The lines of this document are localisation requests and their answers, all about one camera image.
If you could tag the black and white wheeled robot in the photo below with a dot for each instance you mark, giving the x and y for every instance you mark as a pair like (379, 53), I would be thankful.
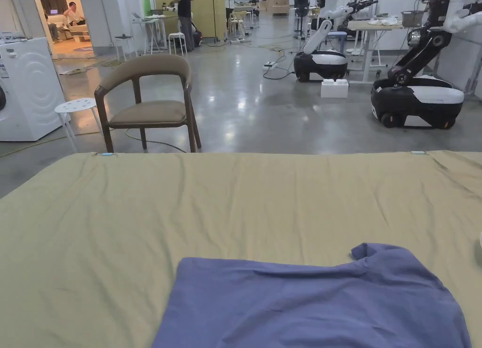
(418, 96)

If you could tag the blue shirt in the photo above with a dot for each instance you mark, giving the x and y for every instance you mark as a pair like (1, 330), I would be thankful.
(301, 306)

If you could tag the white foam block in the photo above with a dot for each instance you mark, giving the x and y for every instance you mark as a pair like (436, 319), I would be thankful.
(334, 88)

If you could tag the wooden desk with white legs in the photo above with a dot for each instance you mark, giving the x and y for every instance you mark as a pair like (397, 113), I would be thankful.
(371, 35)

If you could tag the white-armed wheeled robot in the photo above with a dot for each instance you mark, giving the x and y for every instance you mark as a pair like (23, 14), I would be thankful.
(320, 62)

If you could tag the white power strip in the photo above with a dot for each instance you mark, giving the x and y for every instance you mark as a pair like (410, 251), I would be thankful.
(270, 65)

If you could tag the brown wooden armchair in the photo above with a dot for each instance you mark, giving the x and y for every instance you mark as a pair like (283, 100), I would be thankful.
(150, 111)

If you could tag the bed with beige sheet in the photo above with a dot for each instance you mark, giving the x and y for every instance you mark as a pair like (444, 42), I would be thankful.
(113, 220)

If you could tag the white desk with laptop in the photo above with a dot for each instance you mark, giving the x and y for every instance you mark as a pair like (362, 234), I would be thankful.
(150, 28)

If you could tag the white washing machine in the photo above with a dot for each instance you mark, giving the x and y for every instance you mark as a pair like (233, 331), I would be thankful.
(26, 88)

